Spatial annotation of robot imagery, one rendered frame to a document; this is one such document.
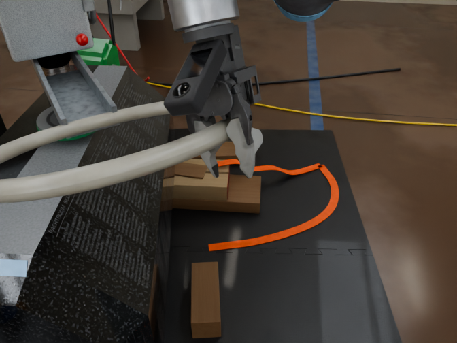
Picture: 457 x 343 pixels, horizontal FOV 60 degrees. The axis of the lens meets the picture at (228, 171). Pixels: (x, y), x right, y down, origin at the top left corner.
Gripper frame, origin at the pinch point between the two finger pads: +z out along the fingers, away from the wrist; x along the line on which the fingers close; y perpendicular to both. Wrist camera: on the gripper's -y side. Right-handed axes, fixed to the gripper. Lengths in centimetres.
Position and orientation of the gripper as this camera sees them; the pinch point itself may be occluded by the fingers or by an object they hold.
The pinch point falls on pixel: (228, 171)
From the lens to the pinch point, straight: 58.3
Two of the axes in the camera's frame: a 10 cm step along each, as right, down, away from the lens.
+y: 5.2, -3.7, 7.7
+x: -8.3, -0.1, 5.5
